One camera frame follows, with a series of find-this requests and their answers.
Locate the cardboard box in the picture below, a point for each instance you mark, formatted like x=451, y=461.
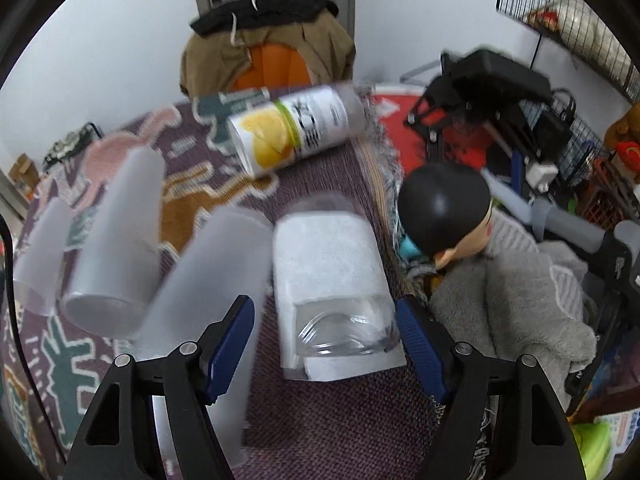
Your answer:
x=25, y=176

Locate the grey towel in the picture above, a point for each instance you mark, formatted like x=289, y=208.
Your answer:
x=519, y=296

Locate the frosted plastic cup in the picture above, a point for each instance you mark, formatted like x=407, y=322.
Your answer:
x=229, y=257
x=117, y=271
x=37, y=268

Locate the frosted plastic cup right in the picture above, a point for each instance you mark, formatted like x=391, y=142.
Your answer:
x=229, y=257

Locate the chair with brown jacket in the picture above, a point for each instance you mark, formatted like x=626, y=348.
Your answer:
x=272, y=44

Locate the black wire wall basket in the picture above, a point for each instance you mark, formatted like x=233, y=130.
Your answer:
x=578, y=29

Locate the black haired doll figure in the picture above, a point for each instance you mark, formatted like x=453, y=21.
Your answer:
x=445, y=210

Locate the clear mug with white label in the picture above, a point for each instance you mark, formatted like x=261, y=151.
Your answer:
x=336, y=315

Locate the black shoe rack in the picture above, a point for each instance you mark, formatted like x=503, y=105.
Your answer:
x=73, y=143

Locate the frosted plastic cup left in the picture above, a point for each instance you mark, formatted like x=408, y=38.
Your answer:
x=37, y=268

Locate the lemon label white can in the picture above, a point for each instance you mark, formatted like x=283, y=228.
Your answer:
x=294, y=127

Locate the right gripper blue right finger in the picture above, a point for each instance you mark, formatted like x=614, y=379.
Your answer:
x=421, y=335

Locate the black device on stand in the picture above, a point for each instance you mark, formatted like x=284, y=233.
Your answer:
x=483, y=87

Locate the frosted plastic cup middle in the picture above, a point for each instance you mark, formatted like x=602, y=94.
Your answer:
x=117, y=271

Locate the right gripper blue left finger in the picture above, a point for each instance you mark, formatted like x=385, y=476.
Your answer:
x=223, y=345

